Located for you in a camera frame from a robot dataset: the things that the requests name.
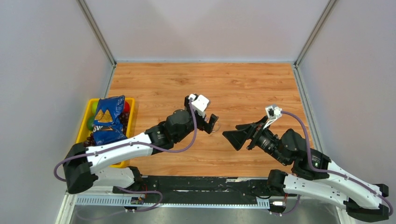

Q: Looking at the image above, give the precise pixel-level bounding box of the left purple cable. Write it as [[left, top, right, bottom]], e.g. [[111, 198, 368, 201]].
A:
[[53, 102, 198, 214]]

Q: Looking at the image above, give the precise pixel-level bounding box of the silver wire keyring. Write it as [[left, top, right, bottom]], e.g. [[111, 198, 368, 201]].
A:
[[212, 120, 221, 133]]

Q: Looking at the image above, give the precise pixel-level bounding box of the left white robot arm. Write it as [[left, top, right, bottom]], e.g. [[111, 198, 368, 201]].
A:
[[54, 94, 219, 194]]

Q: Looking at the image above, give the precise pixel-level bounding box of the blue chips bag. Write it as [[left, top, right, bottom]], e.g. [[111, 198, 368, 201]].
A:
[[93, 95, 126, 146]]

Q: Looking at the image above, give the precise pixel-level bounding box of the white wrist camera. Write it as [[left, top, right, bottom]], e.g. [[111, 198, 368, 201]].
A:
[[263, 104, 282, 129], [188, 94, 211, 118]]

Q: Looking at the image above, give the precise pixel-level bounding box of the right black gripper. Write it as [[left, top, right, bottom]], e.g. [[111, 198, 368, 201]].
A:
[[221, 116, 288, 166]]

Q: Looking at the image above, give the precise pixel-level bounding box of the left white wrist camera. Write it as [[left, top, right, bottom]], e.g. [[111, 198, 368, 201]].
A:
[[188, 94, 211, 118]]

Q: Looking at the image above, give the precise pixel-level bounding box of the purple cable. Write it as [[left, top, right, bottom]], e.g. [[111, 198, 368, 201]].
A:
[[268, 110, 394, 217], [53, 102, 198, 214]]

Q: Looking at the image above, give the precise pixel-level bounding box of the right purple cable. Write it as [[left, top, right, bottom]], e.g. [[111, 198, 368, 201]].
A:
[[268, 110, 394, 217]]

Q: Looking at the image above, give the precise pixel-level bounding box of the yellow plastic tray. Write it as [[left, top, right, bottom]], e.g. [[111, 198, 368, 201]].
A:
[[75, 98, 136, 169]]

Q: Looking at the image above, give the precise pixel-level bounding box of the purple grape bunch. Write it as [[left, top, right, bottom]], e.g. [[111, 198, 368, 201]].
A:
[[84, 113, 129, 147]]

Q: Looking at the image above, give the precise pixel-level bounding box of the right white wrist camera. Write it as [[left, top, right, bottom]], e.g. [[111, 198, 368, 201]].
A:
[[263, 104, 282, 129]]

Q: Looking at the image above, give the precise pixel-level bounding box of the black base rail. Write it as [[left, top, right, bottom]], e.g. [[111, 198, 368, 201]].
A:
[[113, 175, 297, 207]]

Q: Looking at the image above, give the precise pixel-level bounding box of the green apple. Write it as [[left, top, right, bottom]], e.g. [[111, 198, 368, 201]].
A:
[[86, 115, 95, 131]]

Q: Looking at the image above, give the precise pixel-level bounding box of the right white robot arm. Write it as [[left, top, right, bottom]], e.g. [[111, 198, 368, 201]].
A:
[[222, 116, 391, 223]]

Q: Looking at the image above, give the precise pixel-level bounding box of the lime green fruit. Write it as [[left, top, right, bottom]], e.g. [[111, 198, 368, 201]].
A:
[[91, 101, 98, 115]]

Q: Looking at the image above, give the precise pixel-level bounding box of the red apple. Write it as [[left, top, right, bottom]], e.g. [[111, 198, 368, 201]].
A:
[[123, 101, 130, 113]]

